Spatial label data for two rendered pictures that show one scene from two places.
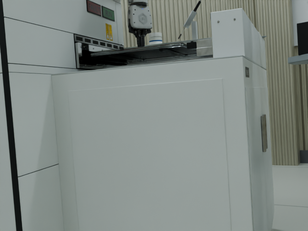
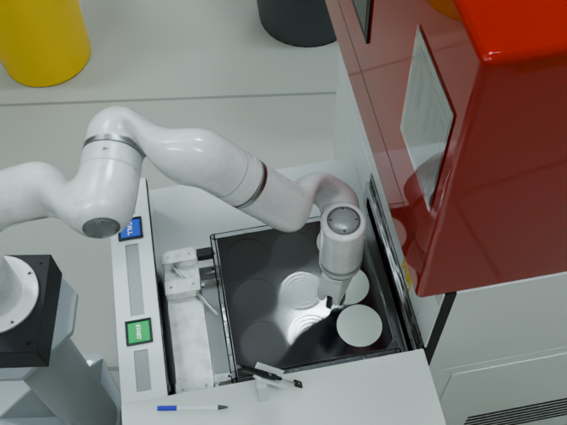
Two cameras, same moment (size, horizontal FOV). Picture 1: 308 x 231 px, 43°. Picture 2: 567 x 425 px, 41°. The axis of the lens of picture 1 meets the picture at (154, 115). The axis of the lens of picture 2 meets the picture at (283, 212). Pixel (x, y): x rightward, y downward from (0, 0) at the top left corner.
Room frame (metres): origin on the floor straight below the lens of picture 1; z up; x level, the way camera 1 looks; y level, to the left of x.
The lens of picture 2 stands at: (2.24, -0.40, 2.43)
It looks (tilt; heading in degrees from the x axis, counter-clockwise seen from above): 58 degrees down; 152
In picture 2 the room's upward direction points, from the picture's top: 3 degrees counter-clockwise
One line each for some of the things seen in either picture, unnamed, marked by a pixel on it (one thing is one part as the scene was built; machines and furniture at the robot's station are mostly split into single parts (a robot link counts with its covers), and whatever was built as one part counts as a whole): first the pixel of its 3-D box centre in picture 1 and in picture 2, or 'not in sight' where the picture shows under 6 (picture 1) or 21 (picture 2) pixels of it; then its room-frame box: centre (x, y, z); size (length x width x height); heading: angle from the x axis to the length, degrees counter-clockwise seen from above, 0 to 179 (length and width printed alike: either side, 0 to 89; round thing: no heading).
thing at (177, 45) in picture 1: (135, 50); (286, 224); (1.42, 0.05, 0.90); 0.37 x 0.01 x 0.01; 70
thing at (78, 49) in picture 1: (104, 59); (390, 270); (1.65, 0.19, 0.89); 0.44 x 0.02 x 0.10; 160
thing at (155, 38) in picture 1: (155, 42); not in sight; (2.10, -0.04, 1.01); 0.07 x 0.07 x 0.10
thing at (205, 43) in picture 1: (208, 43); (179, 258); (1.37, -0.21, 0.89); 0.08 x 0.03 x 0.03; 70
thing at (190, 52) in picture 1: (151, 53); (301, 291); (1.59, -0.01, 0.90); 0.34 x 0.34 x 0.01; 70
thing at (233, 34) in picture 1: (239, 43); (140, 294); (1.40, -0.33, 0.89); 0.55 x 0.09 x 0.14; 160
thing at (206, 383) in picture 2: not in sight; (195, 390); (1.67, -0.32, 0.89); 0.08 x 0.03 x 0.03; 70
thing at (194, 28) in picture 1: (190, 25); (270, 381); (1.78, -0.20, 1.03); 0.06 x 0.04 x 0.13; 70
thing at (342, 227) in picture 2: not in sight; (342, 236); (1.67, 0.04, 1.21); 0.09 x 0.08 x 0.13; 151
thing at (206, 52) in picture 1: (217, 55); (188, 324); (1.52, -0.26, 0.87); 0.36 x 0.08 x 0.03; 160
